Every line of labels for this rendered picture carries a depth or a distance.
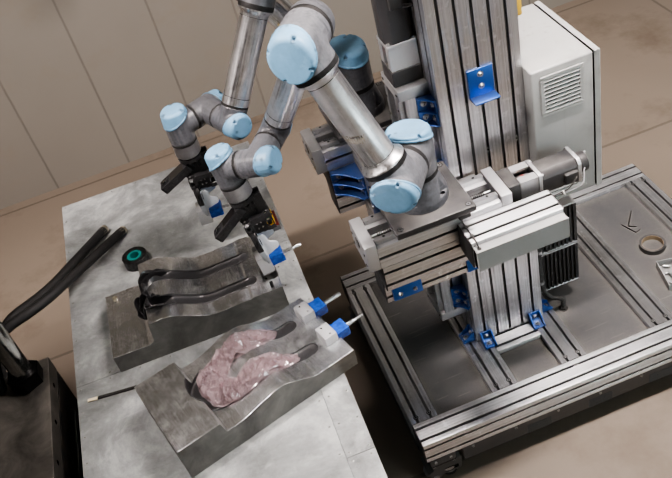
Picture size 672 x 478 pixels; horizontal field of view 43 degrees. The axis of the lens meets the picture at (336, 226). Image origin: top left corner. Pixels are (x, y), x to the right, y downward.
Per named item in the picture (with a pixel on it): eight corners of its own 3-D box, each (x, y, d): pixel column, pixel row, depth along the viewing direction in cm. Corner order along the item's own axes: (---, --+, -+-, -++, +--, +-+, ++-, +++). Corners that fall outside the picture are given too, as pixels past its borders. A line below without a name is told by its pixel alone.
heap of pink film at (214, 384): (271, 326, 229) (263, 306, 224) (306, 363, 216) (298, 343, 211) (188, 380, 221) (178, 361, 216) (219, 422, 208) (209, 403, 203)
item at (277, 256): (302, 246, 242) (295, 232, 240) (306, 255, 238) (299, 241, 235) (260, 266, 242) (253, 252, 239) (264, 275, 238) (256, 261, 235)
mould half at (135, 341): (269, 252, 260) (257, 219, 252) (290, 308, 241) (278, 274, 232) (112, 310, 256) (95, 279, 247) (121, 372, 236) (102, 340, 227)
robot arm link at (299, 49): (438, 173, 212) (313, -6, 187) (426, 213, 202) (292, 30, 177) (398, 186, 219) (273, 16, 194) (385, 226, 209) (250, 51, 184)
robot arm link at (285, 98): (306, -29, 196) (257, 121, 232) (291, -5, 189) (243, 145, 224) (352, -8, 197) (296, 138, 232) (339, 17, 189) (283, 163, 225)
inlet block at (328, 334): (359, 316, 229) (355, 302, 225) (369, 326, 225) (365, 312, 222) (319, 342, 225) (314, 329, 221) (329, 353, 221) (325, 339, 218)
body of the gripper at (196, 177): (220, 187, 251) (207, 154, 243) (192, 196, 251) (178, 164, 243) (216, 172, 257) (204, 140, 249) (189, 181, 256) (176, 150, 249)
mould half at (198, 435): (305, 310, 239) (295, 283, 231) (358, 363, 220) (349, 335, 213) (149, 412, 223) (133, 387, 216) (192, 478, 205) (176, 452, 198)
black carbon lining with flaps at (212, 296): (248, 255, 251) (239, 231, 245) (260, 290, 238) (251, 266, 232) (135, 296, 248) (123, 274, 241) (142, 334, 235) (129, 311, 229)
